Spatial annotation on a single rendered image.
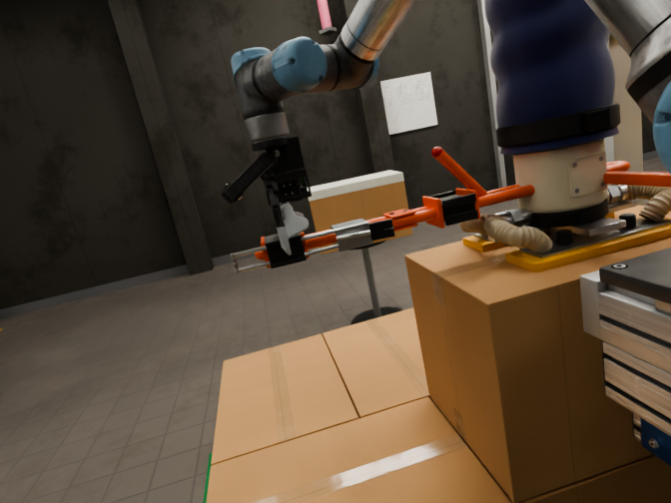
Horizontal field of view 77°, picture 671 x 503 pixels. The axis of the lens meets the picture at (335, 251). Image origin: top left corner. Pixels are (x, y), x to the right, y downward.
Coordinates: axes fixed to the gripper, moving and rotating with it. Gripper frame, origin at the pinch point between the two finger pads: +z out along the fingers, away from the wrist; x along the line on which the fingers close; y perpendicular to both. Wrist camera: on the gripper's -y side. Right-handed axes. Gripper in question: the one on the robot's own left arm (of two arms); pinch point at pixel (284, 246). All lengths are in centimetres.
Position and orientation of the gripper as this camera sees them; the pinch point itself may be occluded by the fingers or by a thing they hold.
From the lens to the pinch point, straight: 83.0
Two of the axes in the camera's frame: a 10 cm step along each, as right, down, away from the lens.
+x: -1.7, -2.0, 9.7
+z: 2.0, 9.5, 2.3
